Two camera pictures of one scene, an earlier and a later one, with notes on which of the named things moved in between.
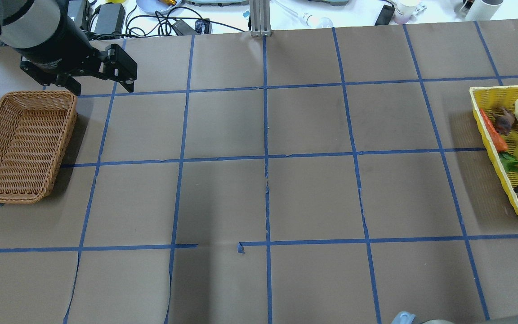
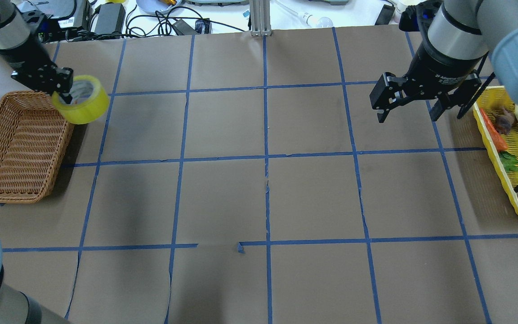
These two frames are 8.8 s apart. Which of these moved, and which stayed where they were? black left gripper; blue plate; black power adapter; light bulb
Moved: black left gripper
Stayed: black power adapter; light bulb; blue plate
